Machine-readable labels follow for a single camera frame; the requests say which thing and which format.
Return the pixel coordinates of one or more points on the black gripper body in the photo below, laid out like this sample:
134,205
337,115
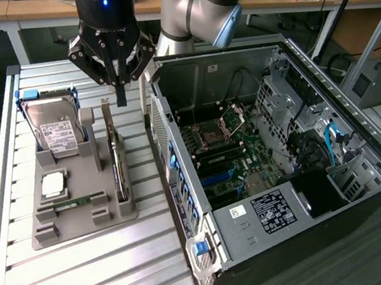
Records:
108,24

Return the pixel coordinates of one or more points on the graphics card with metal bracket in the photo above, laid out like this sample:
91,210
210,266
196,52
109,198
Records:
116,157

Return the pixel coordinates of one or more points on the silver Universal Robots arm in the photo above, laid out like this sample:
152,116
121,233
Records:
196,7

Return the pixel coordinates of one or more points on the open black PC case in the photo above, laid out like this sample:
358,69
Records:
183,78

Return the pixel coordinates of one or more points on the hard disk in blue carrier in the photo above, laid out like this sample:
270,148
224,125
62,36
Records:
55,130

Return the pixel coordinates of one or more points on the CPU socket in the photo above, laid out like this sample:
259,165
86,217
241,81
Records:
210,135

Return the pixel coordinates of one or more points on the metal socket cover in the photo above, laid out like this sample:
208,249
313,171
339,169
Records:
232,118

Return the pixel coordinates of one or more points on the grey plastic parts rack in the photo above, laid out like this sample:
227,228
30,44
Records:
78,182

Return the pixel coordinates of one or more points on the black RAM stick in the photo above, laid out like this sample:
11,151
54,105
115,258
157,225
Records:
220,158

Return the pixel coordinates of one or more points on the silver CPU chip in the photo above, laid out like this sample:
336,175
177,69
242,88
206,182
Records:
53,185

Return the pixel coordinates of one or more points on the silver perforated drive cage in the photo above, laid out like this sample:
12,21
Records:
275,102

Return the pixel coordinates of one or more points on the green RAM stick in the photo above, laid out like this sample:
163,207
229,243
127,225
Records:
70,203

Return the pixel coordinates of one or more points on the green motherboard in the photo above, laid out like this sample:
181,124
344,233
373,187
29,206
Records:
257,152

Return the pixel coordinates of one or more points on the blue case latch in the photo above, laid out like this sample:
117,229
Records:
200,248

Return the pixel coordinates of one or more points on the grey power supply unit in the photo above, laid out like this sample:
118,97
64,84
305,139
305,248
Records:
242,233

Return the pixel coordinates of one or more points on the black slanted pole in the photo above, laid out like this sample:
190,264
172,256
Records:
344,8

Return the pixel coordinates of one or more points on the black plastic shroud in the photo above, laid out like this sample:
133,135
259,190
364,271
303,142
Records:
317,193

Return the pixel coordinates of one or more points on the grey equipment cabinet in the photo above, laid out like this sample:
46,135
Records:
380,83

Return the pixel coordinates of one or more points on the grey disk bay bracket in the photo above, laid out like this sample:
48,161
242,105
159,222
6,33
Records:
353,179

